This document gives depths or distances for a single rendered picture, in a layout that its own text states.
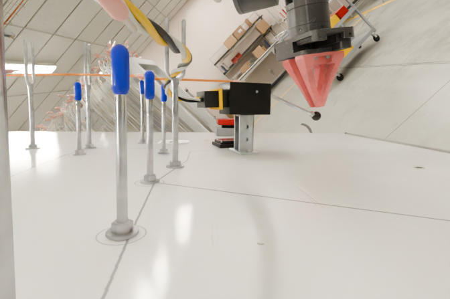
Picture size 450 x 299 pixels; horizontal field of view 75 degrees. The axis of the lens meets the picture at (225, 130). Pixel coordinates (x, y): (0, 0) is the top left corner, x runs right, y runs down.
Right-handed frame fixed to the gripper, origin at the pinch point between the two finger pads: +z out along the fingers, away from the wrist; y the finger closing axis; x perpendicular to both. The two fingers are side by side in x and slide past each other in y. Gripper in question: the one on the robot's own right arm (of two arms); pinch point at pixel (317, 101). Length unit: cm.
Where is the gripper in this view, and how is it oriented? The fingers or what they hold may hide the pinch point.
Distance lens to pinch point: 44.8
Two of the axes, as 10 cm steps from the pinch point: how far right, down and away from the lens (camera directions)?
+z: 1.5, 9.8, 1.4
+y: 3.3, 0.8, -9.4
